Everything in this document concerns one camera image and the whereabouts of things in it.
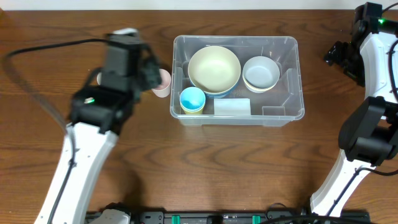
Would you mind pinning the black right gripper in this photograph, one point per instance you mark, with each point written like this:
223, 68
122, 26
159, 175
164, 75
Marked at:
336, 55

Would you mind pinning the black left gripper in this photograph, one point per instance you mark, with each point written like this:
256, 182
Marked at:
150, 76

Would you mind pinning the cream cup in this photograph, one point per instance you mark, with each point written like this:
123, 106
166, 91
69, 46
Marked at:
98, 78

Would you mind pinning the light blue cup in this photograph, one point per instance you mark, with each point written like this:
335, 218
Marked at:
192, 96

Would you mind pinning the yellow cup front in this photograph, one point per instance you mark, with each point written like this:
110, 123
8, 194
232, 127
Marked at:
192, 109

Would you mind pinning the large cream bowl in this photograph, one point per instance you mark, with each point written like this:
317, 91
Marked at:
214, 68

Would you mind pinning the small grey bowl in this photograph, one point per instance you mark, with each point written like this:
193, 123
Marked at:
261, 73

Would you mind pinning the small white bowl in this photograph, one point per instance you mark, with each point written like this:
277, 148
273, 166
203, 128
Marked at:
258, 91

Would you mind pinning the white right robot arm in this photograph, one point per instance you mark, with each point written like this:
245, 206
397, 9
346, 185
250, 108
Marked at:
369, 136

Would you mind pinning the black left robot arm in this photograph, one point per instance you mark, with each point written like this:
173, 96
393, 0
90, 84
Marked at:
98, 113

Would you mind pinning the pink cup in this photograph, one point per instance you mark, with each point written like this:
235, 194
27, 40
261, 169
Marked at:
164, 89

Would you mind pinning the clear plastic storage bin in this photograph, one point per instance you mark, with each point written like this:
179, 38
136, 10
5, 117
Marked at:
243, 106

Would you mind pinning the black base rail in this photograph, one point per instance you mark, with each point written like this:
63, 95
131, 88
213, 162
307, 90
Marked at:
118, 213

